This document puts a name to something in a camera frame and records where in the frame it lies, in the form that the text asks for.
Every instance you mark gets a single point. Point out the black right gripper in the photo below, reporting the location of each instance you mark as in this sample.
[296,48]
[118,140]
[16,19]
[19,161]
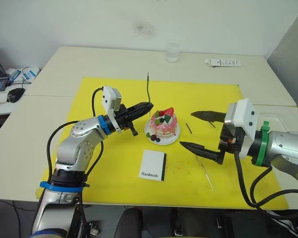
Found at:
[228,143]

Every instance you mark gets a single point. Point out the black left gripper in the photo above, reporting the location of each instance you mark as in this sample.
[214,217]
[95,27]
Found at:
[123,117]

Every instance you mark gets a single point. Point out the thin dark twisted candle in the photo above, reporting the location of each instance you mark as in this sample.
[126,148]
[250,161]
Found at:
[148,89]

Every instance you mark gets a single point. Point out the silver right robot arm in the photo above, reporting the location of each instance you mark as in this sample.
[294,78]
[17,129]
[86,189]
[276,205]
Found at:
[285,146]

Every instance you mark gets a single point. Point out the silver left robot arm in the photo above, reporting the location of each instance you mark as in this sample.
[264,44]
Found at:
[84,131]

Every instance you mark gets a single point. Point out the pink layered cake with strawberry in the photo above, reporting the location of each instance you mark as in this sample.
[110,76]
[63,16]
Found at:
[164,122]

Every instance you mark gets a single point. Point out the white handmade matchbox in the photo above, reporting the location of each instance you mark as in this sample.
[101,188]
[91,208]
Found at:
[151,163]

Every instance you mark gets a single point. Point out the dark red raspberry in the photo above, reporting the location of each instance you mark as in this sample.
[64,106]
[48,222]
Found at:
[153,137]

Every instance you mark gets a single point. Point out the white round plate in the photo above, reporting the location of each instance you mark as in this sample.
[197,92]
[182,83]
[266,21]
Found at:
[172,140]

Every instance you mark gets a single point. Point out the dark blueberry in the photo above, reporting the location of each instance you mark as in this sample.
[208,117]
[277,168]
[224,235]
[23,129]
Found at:
[158,140]

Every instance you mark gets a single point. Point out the thin pale candle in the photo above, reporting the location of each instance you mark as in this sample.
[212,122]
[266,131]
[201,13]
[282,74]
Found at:
[205,171]

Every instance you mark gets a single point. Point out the clear glass cup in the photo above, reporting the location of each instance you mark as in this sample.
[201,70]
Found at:
[172,53]

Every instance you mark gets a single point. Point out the yellow table mat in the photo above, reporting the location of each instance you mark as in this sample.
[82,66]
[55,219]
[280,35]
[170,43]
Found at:
[114,173]

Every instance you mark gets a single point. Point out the white printed carton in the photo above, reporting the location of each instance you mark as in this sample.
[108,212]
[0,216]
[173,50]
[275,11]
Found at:
[222,62]

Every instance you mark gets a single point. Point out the dark rounded shape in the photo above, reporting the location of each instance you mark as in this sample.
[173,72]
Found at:
[129,223]

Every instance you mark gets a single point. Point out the blue and white packet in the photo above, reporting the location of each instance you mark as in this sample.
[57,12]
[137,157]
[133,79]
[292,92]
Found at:
[29,73]
[15,75]

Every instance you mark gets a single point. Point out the black computer mouse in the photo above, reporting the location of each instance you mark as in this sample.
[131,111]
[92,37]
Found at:
[15,94]

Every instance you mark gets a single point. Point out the small white square box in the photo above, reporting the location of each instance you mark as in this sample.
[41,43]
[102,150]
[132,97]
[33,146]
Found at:
[0,97]

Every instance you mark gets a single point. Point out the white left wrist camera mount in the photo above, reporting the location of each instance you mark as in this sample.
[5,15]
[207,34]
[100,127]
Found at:
[108,98]

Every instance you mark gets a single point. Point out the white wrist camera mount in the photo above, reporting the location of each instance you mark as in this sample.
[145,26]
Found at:
[243,116]
[108,98]

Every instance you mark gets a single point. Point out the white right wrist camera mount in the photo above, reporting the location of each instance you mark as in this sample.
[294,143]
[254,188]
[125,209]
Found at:
[243,116]

